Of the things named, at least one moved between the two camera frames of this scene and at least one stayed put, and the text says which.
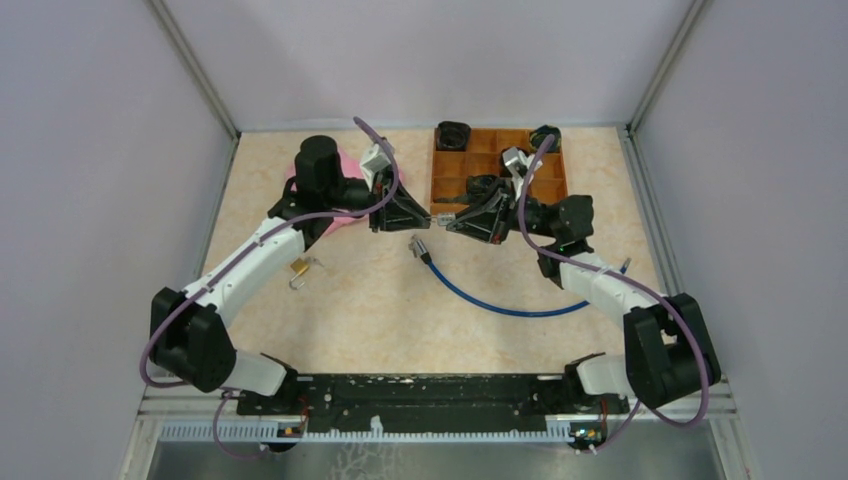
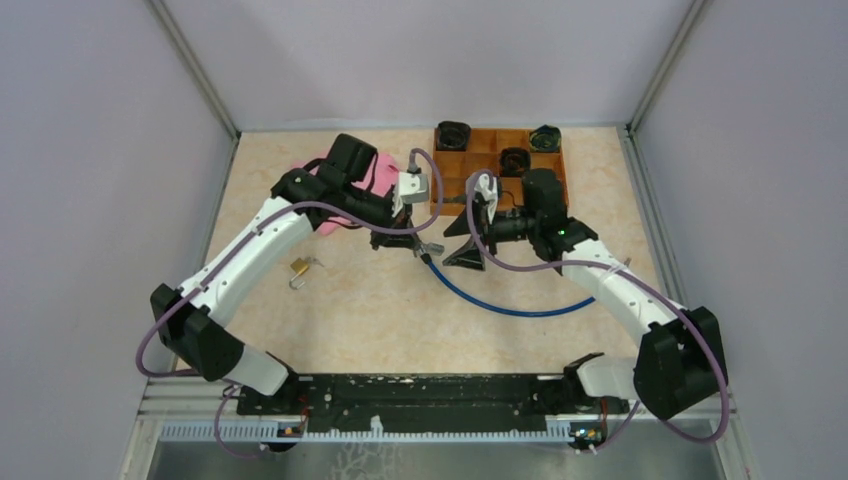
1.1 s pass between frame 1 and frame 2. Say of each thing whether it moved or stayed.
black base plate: stayed
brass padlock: stayed
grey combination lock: moved
